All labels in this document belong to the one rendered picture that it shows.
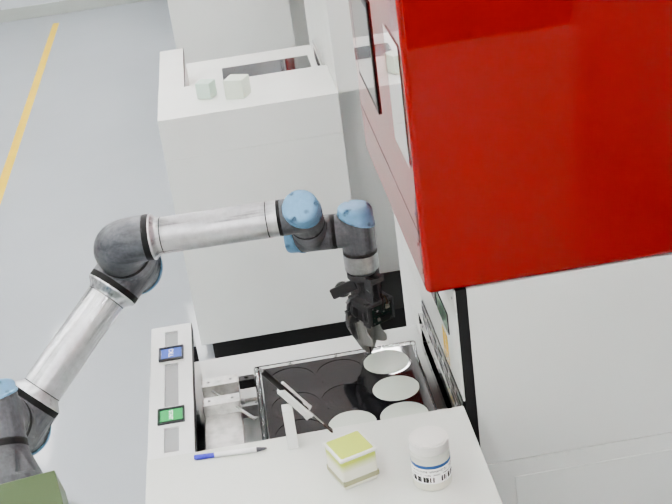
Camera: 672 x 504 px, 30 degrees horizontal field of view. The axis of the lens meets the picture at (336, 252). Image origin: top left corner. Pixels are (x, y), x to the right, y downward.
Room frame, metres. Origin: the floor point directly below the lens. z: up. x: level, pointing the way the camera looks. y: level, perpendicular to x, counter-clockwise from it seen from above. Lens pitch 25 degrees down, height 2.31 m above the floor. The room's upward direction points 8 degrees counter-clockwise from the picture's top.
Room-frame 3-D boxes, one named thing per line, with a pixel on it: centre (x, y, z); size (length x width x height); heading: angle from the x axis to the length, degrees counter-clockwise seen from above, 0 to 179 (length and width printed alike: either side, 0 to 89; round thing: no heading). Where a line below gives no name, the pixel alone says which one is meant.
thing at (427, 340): (2.31, -0.19, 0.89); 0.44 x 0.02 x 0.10; 3
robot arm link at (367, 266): (2.44, -0.05, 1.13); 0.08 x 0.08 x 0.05
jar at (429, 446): (1.85, -0.12, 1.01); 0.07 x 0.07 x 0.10
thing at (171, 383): (2.32, 0.39, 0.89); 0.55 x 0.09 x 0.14; 3
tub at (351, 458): (1.90, 0.02, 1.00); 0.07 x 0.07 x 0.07; 23
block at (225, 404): (2.32, 0.29, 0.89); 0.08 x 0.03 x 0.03; 93
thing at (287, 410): (2.03, 0.12, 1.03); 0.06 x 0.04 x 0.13; 93
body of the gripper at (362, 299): (2.43, -0.06, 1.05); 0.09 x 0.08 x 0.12; 33
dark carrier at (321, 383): (2.28, 0.02, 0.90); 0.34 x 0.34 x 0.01; 3
